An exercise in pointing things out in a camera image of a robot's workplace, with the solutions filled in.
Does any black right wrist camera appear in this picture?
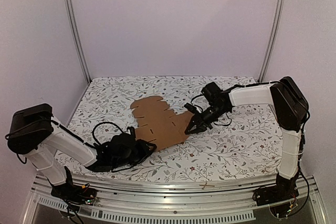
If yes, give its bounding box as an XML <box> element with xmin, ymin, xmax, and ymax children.
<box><xmin>201</xmin><ymin>82</ymin><xmax>221</xmax><ymax>103</ymax></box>

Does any floral patterned table mat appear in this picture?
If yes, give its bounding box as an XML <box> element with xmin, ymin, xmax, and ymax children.
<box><xmin>54</xmin><ymin>75</ymin><xmax>288</xmax><ymax>184</ymax></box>

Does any aluminium front rail base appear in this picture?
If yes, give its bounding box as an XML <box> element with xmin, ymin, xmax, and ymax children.
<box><xmin>20</xmin><ymin>174</ymin><xmax>329</xmax><ymax>224</ymax></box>

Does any brown cardboard box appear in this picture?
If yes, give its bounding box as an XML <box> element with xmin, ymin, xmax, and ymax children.
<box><xmin>130</xmin><ymin>95</ymin><xmax>193</xmax><ymax>151</ymax></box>

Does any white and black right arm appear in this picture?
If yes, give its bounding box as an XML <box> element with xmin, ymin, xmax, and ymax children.
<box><xmin>184</xmin><ymin>77</ymin><xmax>310</xmax><ymax>206</ymax></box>

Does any right aluminium frame post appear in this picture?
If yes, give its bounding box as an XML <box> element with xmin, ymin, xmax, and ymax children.
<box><xmin>257</xmin><ymin>0</ymin><xmax>285</xmax><ymax>82</ymax></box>

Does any left aluminium frame post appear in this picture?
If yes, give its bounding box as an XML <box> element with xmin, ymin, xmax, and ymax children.
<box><xmin>64</xmin><ymin>0</ymin><xmax>92</xmax><ymax>84</ymax></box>

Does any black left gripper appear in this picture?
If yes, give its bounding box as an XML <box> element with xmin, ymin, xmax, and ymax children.
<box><xmin>112</xmin><ymin>139</ymin><xmax>156</xmax><ymax>169</ymax></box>

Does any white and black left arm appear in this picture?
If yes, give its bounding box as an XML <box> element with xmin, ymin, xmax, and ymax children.
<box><xmin>5</xmin><ymin>103</ymin><xmax>156</xmax><ymax>205</ymax></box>

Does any aluminium frame post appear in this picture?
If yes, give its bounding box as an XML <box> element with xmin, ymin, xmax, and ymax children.
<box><xmin>64</xmin><ymin>0</ymin><xmax>92</xmax><ymax>84</ymax></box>
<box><xmin>257</xmin><ymin>0</ymin><xmax>285</xmax><ymax>82</ymax></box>

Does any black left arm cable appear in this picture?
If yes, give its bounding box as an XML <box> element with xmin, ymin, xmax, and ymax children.
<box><xmin>91</xmin><ymin>121</ymin><xmax>132</xmax><ymax>146</ymax></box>

